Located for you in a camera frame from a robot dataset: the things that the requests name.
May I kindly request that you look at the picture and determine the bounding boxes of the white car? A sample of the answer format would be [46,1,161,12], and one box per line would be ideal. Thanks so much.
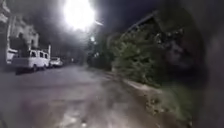
[49,56,64,68]

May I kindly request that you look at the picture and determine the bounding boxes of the street lamp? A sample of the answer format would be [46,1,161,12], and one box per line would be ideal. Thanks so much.
[63,0,104,32]

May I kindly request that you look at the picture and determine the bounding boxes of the grass verge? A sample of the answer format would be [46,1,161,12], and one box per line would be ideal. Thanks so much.
[123,77,201,124]

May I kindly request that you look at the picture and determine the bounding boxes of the grey asphalt road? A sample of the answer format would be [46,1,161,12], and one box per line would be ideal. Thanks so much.
[0,64,188,128]

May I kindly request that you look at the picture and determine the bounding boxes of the white van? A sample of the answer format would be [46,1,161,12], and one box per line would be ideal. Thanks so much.
[11,49,51,72]

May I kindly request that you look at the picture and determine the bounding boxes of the building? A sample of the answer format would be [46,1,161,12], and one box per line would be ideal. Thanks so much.
[0,0,41,66]

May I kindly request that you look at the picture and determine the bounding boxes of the bushes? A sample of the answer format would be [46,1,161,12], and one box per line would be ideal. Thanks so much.
[87,19,188,88]

